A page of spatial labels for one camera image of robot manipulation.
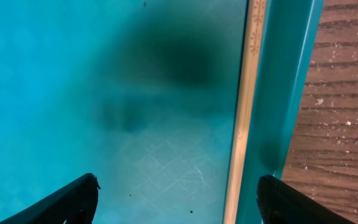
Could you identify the teal serving tray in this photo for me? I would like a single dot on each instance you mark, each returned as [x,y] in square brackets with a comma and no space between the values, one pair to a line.
[143,94]

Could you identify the wooden chopstick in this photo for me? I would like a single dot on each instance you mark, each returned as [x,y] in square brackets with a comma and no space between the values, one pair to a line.
[249,67]

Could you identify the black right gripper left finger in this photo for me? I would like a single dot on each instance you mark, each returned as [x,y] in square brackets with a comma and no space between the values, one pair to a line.
[74,203]

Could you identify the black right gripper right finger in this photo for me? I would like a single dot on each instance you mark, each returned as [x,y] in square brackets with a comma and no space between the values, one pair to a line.
[279,203]

